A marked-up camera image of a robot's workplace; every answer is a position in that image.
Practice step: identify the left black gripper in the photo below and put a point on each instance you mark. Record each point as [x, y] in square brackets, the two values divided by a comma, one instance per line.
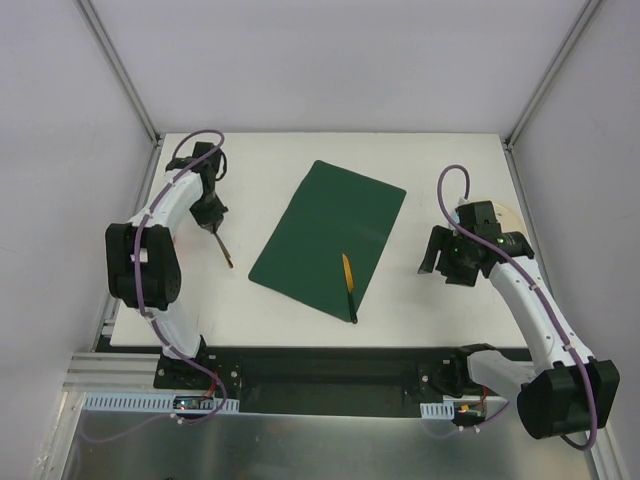
[210, 216]

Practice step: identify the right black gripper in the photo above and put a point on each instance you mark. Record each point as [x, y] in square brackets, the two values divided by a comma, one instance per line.
[445, 251]

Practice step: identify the gold spoon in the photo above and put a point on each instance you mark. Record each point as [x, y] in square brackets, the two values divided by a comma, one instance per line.
[224, 250]

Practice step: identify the cream and blue plate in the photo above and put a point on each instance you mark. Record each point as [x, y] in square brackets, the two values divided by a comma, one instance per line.
[509, 220]

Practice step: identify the gold knife black handle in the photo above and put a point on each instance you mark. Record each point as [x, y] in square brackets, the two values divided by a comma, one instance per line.
[350, 285]

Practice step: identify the dark green placemat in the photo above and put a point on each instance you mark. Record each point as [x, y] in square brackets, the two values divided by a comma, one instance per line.
[333, 211]

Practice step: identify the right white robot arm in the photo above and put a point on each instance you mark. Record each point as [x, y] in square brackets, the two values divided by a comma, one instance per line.
[567, 390]

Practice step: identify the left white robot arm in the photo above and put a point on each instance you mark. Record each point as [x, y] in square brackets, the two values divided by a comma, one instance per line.
[142, 263]

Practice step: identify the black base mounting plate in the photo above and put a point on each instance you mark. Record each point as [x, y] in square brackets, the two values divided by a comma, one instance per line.
[360, 382]

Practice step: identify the right aluminium frame post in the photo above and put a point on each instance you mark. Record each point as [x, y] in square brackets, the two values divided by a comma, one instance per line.
[571, 39]

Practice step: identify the aluminium frame post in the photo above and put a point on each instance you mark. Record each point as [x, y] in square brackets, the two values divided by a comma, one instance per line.
[98, 30]
[571, 39]

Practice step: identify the right white cable duct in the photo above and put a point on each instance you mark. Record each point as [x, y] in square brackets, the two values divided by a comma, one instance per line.
[438, 411]

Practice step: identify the white cable duct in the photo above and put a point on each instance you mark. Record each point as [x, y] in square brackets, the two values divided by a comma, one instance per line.
[158, 403]
[438, 411]

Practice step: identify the left aluminium frame post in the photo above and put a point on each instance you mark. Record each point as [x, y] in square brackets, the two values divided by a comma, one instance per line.
[98, 30]

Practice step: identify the aluminium rail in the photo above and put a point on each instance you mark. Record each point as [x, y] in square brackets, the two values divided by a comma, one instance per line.
[110, 371]

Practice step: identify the left white cable duct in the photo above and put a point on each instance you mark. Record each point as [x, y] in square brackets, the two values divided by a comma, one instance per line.
[158, 403]

